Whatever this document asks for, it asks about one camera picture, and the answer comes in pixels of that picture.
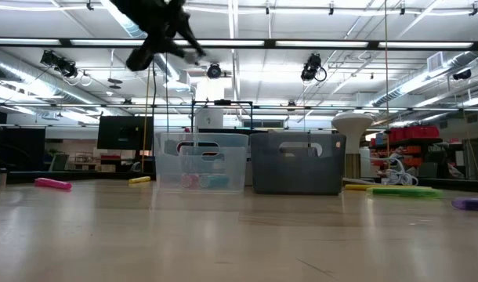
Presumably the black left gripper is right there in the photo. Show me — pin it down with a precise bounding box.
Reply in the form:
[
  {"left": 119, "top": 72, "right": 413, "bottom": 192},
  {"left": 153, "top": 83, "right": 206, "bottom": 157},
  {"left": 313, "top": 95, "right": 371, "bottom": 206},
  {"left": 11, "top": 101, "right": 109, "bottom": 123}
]
[{"left": 109, "top": 0, "right": 208, "bottom": 72}]

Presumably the red highlighter marker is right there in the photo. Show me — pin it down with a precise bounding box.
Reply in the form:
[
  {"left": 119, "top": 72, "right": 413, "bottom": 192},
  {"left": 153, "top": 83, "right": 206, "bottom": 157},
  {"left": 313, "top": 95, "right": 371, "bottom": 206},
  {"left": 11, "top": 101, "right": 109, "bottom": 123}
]
[{"left": 179, "top": 173, "right": 199, "bottom": 190}]

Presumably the blue marker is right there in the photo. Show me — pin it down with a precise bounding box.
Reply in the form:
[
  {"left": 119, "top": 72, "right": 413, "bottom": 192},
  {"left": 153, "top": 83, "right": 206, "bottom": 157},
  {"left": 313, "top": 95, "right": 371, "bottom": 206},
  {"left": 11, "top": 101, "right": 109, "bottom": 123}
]
[{"left": 198, "top": 173, "right": 230, "bottom": 190}]

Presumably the pink marker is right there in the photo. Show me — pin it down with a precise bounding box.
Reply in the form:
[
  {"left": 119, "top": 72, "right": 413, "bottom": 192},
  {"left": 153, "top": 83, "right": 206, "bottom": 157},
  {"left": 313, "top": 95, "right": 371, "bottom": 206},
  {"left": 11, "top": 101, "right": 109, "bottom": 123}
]
[{"left": 34, "top": 177, "right": 73, "bottom": 192}]

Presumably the green marker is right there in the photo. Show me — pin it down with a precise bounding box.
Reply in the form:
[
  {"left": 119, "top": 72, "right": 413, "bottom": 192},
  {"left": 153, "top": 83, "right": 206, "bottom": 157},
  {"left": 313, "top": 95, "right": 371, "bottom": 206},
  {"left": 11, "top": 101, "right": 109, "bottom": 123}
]
[{"left": 367, "top": 186, "right": 444, "bottom": 198}]

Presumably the purple marker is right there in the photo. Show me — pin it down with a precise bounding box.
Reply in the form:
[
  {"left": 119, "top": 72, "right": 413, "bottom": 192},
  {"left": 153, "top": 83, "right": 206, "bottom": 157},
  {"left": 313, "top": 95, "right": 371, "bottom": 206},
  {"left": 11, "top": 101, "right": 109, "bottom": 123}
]
[{"left": 451, "top": 198, "right": 478, "bottom": 212}]

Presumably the black monitor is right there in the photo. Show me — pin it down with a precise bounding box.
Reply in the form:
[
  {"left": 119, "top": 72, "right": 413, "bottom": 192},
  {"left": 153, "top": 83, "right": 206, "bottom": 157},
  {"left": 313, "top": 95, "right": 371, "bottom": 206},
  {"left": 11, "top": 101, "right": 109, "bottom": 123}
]
[{"left": 96, "top": 115, "right": 154, "bottom": 151}]

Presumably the white numbered box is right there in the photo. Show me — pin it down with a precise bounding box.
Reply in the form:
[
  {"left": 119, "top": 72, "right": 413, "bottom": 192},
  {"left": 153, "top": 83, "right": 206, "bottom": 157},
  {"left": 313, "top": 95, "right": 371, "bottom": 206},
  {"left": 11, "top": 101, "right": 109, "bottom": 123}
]
[{"left": 194, "top": 107, "right": 224, "bottom": 130}]

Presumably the clear plastic bin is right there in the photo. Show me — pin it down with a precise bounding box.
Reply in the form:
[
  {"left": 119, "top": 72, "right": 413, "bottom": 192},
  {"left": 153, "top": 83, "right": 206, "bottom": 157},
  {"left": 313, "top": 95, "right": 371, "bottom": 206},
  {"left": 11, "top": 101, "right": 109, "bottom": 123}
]
[{"left": 154, "top": 132, "right": 250, "bottom": 193}]

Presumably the wooden shelf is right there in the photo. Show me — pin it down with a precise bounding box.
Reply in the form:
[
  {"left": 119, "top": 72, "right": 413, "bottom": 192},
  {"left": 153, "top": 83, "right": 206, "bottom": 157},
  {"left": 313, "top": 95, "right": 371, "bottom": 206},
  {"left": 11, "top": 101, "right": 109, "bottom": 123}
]
[{"left": 73, "top": 151, "right": 97, "bottom": 172}]

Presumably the white plastic bin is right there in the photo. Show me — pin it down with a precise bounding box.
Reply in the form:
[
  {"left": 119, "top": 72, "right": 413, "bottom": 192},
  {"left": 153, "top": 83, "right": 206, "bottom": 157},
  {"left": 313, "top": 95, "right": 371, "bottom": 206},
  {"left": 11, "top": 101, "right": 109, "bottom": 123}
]
[{"left": 179, "top": 144, "right": 252, "bottom": 187}]

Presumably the black rig bar with lights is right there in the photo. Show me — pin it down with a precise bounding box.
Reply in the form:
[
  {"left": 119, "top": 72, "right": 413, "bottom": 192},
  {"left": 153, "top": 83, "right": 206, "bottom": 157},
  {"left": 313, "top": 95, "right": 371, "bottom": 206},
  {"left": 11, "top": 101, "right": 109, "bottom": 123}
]
[{"left": 0, "top": 37, "right": 478, "bottom": 51}]

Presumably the grey office chair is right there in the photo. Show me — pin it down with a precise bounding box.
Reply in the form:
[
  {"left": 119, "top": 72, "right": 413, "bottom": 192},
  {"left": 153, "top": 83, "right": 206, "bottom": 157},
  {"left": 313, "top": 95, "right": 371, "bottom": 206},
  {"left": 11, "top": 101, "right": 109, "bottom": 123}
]
[{"left": 49, "top": 153, "right": 70, "bottom": 172}]

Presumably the black cabinet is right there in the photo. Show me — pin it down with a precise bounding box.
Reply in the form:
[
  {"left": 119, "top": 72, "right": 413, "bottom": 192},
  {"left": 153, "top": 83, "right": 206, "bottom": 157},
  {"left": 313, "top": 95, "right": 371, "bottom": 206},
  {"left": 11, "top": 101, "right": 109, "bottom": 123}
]
[{"left": 0, "top": 111, "right": 46, "bottom": 173}]

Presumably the dark smoky plastic bin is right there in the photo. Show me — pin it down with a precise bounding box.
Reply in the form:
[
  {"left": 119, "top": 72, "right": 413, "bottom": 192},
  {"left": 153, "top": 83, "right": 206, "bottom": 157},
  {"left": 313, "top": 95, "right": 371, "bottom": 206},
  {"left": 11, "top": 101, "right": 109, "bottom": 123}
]
[{"left": 249, "top": 132, "right": 347, "bottom": 196}]

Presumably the white mushroom table lamp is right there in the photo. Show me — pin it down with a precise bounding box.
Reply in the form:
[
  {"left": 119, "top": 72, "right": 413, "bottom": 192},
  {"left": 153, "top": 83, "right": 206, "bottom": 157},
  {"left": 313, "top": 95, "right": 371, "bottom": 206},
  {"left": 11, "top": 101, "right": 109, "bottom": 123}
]
[{"left": 331, "top": 112, "right": 375, "bottom": 180}]

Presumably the shelf with red bins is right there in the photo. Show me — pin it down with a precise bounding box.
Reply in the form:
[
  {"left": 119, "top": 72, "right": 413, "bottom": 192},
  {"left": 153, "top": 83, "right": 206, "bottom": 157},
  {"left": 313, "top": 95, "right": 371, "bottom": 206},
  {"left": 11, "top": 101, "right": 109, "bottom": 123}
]
[{"left": 370, "top": 125, "right": 444, "bottom": 169}]

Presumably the black hanging cable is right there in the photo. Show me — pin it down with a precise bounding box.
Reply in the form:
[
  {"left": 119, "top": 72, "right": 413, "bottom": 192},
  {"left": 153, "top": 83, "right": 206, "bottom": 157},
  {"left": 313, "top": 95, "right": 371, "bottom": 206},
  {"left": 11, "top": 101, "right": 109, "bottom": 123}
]
[
  {"left": 164, "top": 52, "right": 171, "bottom": 134},
  {"left": 150, "top": 64, "right": 158, "bottom": 130}
]

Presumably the yellow hanging cord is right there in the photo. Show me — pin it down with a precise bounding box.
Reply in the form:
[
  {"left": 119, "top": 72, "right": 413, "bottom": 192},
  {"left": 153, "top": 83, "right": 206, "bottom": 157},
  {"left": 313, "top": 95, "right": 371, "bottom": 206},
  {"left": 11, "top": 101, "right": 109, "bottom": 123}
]
[
  {"left": 140, "top": 66, "right": 152, "bottom": 174},
  {"left": 382, "top": 0, "right": 390, "bottom": 157}
]

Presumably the round black overhead camera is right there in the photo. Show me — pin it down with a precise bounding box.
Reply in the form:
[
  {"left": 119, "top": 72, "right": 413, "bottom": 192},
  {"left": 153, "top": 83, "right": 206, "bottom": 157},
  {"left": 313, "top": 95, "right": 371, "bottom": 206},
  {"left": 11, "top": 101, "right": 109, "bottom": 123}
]
[{"left": 206, "top": 62, "right": 223, "bottom": 80}]

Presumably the black camera on mount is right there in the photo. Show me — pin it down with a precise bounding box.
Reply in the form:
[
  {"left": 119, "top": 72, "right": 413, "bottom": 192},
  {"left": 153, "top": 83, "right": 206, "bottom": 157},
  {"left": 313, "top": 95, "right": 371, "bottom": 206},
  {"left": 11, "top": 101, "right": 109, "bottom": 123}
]
[{"left": 40, "top": 49, "right": 80, "bottom": 79}]

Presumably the white lamp cable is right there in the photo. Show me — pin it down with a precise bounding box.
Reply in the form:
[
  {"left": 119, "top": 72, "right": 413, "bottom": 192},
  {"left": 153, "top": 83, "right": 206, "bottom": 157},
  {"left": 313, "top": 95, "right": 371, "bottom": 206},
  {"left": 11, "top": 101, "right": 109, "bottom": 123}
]
[{"left": 342, "top": 154, "right": 419, "bottom": 187}]

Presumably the small black ceiling camera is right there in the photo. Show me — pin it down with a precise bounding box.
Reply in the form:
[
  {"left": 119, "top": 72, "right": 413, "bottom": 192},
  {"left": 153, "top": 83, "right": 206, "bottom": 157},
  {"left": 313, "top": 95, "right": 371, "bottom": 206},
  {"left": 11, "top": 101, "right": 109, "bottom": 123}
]
[{"left": 452, "top": 68, "right": 473, "bottom": 81}]

